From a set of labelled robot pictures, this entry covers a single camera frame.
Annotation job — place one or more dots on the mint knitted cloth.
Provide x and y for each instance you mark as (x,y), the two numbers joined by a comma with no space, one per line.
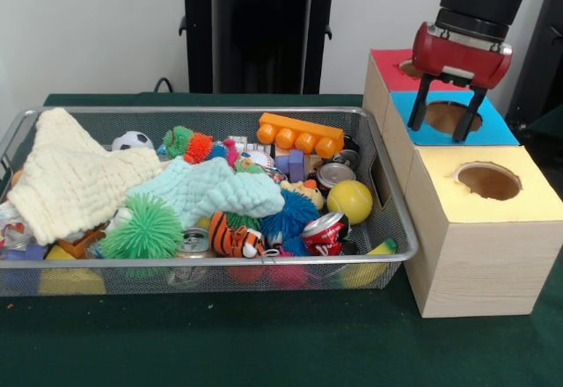
(206,189)

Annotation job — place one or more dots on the orange building block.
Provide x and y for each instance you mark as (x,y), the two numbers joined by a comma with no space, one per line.
(299,127)

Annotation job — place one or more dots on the clear mesh bin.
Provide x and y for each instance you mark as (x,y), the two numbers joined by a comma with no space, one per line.
(220,277)

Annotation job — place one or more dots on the large multicolour spiky caterpillar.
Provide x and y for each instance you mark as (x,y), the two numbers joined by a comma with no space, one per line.
(288,217)

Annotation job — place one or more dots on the black stand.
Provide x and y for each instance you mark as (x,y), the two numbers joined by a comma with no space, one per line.
(543,75)

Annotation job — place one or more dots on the small soccer ball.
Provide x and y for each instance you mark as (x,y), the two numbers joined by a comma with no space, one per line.
(132,140)

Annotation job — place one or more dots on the purple toy block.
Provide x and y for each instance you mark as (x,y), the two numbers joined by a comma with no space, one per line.
(297,165)

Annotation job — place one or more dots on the yellow ball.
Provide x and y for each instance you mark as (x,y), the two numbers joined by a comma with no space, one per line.
(349,202)

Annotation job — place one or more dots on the red soda can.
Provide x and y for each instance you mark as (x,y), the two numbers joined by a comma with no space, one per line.
(325,233)

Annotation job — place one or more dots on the tiger plush toy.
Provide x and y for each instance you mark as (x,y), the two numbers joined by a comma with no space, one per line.
(224,235)

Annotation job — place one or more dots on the dark green side tablecloth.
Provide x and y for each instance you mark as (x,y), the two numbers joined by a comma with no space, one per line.
(550,121)

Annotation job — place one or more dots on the cream knitted cloth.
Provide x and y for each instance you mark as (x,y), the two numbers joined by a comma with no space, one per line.
(70,176)

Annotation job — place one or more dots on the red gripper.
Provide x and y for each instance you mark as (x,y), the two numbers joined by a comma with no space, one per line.
(462,59)

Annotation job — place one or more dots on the green spiky ball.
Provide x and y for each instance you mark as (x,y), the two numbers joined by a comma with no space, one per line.
(143,228)

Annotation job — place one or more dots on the wooden box with three holes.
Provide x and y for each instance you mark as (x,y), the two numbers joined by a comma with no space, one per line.
(479,264)

